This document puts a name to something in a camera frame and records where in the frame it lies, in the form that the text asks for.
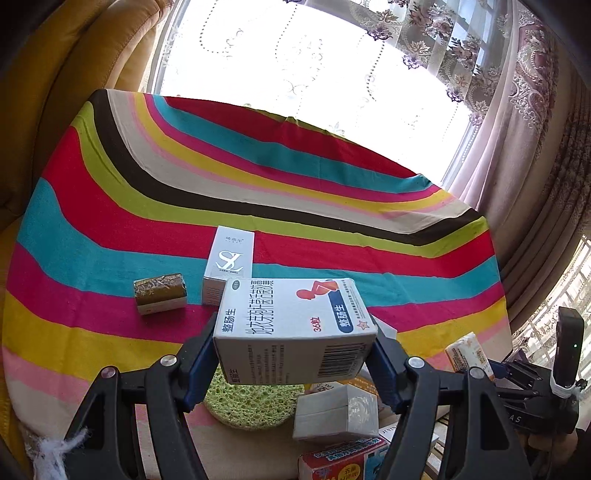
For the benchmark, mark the red white blue box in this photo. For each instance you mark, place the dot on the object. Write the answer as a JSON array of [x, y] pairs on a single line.
[[357, 460]]

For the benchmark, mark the floral sheer curtain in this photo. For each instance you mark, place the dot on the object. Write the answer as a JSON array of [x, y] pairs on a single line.
[[411, 80]]

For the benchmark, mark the beige pleated curtain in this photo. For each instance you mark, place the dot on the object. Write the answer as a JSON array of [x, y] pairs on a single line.
[[528, 169]]

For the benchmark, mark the green round sponge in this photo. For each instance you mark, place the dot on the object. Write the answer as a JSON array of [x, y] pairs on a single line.
[[251, 407]]

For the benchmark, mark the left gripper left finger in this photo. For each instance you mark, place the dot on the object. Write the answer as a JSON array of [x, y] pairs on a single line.
[[106, 423]]

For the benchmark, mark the striped colourful cloth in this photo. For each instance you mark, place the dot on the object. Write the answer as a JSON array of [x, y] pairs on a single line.
[[319, 207]]

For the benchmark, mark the white blue medicine box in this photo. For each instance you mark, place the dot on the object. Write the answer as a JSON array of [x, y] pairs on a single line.
[[275, 331]]

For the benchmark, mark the orange white flat box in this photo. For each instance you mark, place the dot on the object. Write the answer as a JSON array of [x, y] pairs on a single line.
[[359, 382]]

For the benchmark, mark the white fluff tuft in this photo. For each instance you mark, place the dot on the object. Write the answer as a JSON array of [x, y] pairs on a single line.
[[47, 455]]

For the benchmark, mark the white orange tissue pack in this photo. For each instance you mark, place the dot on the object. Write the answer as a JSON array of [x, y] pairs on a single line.
[[467, 352]]

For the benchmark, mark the white SL box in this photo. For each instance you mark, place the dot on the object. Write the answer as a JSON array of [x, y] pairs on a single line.
[[230, 258]]

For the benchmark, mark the small silver white box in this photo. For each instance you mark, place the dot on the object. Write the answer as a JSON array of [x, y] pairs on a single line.
[[339, 414]]

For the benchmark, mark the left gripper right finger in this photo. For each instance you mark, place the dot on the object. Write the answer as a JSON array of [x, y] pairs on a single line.
[[481, 443]]

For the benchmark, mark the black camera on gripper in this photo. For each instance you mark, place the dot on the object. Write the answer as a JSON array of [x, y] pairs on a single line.
[[569, 335]]

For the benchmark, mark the brown foil small box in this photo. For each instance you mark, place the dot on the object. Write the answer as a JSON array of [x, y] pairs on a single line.
[[159, 294]]

